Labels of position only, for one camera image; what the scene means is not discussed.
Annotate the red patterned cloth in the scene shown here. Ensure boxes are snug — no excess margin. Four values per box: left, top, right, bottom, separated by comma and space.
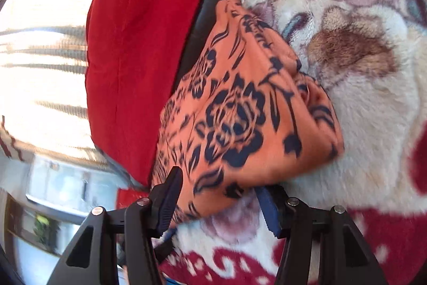
116, 188, 151, 209

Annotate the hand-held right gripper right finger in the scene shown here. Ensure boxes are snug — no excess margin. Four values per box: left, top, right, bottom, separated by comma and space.
255, 185, 389, 285

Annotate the bright window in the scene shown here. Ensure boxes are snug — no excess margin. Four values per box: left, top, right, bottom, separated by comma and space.
0, 0, 134, 259

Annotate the red cushion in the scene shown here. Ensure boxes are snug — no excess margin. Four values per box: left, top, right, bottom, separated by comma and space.
85, 0, 231, 187

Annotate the red cream floral plush blanket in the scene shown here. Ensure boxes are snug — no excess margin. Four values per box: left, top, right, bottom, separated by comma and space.
157, 0, 427, 285

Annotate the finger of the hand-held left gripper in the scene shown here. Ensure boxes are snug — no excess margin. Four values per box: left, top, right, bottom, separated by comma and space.
154, 227, 176, 266

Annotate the orange floral garment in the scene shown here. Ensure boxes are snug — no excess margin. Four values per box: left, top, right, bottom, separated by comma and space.
150, 0, 345, 229

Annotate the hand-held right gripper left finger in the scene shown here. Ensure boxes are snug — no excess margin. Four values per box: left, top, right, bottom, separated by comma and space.
47, 166, 184, 285

